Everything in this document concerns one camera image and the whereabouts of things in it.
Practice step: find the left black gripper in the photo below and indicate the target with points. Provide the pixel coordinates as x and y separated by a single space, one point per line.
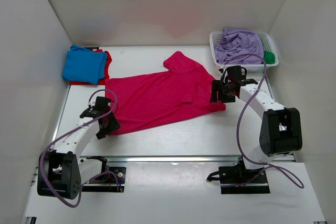
114 125

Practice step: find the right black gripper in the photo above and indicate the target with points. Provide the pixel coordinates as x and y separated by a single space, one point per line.
216 86

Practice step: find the magenta t shirt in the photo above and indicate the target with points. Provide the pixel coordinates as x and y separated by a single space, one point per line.
182 92

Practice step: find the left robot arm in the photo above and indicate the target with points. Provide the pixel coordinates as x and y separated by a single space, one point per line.
62 170

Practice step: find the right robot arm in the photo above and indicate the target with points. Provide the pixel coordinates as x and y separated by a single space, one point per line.
280 131

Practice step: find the lavender t shirt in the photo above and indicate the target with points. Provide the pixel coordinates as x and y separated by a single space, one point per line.
239 47

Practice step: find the red folded t shirt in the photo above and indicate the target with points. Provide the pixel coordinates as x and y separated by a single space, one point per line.
106 73

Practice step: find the green t shirt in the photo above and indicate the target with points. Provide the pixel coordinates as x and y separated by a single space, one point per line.
269 57

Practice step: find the blue folded t shirt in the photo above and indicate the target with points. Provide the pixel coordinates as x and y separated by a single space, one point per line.
84 65

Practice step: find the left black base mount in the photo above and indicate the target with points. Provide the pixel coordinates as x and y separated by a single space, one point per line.
110 176

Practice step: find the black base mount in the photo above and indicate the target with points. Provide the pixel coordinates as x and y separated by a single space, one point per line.
110 176
237 180

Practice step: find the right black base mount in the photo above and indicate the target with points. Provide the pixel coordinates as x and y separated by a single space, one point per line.
237 180

